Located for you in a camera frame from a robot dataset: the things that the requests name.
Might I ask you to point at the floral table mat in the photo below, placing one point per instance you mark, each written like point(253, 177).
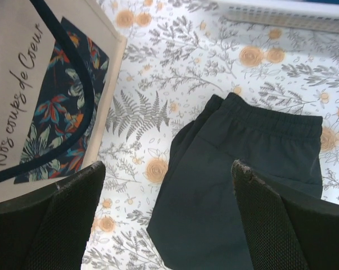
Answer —
point(180, 53)

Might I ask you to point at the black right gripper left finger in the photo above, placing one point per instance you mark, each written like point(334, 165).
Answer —
point(49, 228)

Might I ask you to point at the beige canvas tote bag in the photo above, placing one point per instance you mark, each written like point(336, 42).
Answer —
point(41, 96)

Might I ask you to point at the white plastic basket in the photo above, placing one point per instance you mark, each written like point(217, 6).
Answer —
point(291, 14)

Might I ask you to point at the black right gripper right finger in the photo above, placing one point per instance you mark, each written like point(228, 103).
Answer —
point(285, 228)

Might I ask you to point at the dark folded shorts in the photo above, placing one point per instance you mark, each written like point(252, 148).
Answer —
point(195, 222)

